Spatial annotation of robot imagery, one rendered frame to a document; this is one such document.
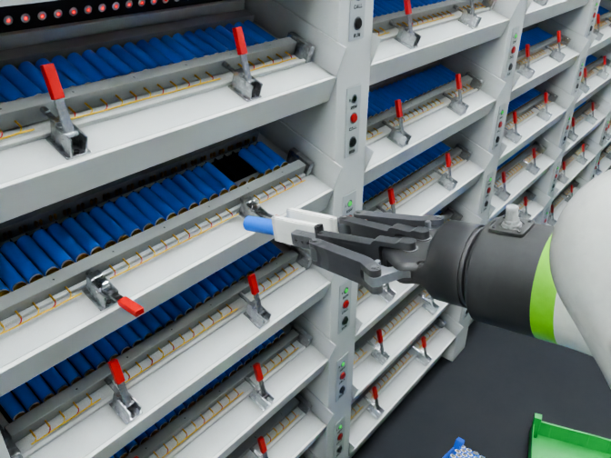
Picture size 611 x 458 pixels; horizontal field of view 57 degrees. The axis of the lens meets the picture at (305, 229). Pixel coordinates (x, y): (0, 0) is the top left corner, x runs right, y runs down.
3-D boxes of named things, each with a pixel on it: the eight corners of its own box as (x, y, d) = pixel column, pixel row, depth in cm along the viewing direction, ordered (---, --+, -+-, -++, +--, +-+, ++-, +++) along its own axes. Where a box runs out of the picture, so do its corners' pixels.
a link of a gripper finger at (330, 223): (333, 219, 60) (337, 216, 60) (285, 208, 64) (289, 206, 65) (335, 243, 61) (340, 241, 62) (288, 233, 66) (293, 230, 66)
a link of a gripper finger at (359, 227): (423, 234, 53) (432, 228, 53) (335, 212, 60) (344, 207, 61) (425, 271, 54) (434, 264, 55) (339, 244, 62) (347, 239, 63)
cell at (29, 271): (15, 249, 72) (44, 281, 69) (0, 254, 70) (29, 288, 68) (14, 239, 70) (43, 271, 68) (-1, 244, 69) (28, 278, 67)
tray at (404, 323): (458, 295, 178) (479, 266, 169) (345, 410, 138) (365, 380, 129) (407, 256, 185) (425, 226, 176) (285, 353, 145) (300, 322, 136)
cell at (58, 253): (45, 236, 74) (74, 267, 72) (32, 242, 73) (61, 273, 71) (45, 226, 73) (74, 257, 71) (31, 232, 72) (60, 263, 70)
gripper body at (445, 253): (502, 211, 51) (411, 197, 57) (459, 250, 45) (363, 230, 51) (501, 283, 54) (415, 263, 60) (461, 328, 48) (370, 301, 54)
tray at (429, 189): (476, 182, 159) (501, 142, 150) (352, 275, 118) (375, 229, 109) (419, 143, 166) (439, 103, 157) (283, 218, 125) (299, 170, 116)
